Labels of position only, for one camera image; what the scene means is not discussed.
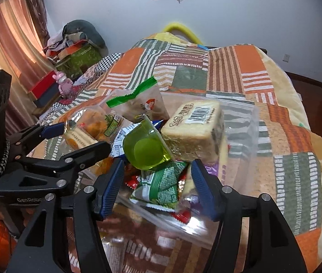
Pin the toast slices pack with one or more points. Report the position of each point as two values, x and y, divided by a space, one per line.
195 131

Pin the pink plush toy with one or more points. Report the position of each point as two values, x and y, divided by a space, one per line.
64 83

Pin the red box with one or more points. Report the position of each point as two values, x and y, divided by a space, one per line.
45 88

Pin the green snack packet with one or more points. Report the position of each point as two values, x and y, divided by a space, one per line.
159 189

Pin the clear plastic storage box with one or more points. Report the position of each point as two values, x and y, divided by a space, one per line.
241 130

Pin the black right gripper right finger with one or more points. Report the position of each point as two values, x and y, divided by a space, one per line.
271 245

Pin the orange pastry clear pack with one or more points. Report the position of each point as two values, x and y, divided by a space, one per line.
91 124

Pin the green topped brown snack bag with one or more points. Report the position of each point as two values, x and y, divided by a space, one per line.
146 99

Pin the small red cartoon snack packet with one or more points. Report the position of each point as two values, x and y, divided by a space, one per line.
183 216

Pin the large red snack bag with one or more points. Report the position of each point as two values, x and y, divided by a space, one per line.
131 176

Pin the green jelly cup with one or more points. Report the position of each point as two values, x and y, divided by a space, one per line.
152 164

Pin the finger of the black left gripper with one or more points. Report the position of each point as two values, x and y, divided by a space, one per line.
24 141
76 160

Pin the purple wafer pack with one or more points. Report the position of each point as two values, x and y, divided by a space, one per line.
202 186

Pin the grey bag on pile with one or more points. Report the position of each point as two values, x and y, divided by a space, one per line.
83 26

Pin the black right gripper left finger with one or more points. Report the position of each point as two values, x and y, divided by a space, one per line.
43 246

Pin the yellow pillow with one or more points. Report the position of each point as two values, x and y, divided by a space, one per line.
175 26

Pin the pink striped curtain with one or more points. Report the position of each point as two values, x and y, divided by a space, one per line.
22 57

